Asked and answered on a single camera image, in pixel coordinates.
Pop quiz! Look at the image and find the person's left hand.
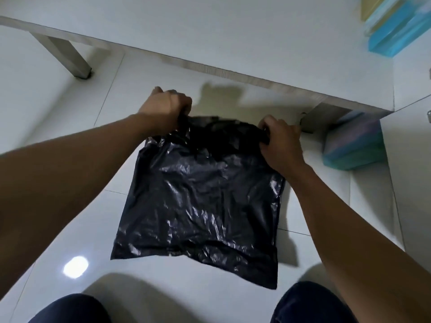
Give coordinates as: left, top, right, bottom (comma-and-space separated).
137, 86, 193, 136

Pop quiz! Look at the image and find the person's right hand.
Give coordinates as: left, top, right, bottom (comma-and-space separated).
258, 115, 308, 175

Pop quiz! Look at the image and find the black plastic garbage bag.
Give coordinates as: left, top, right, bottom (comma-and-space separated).
110, 111, 287, 290

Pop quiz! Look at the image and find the person's left forearm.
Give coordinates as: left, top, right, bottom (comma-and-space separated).
0, 113, 161, 300

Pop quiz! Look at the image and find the person's right forearm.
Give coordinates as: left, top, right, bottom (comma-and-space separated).
285, 164, 431, 323

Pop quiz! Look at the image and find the white table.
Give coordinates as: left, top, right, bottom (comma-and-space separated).
0, 0, 395, 134

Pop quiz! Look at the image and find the blue storage box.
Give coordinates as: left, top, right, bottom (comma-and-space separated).
322, 110, 386, 171

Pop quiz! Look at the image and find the tan cardboard box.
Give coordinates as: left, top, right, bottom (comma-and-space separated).
361, 0, 388, 21

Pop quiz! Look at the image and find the person's dark trouser leg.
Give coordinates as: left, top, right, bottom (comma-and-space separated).
270, 281, 358, 323
28, 293, 112, 323

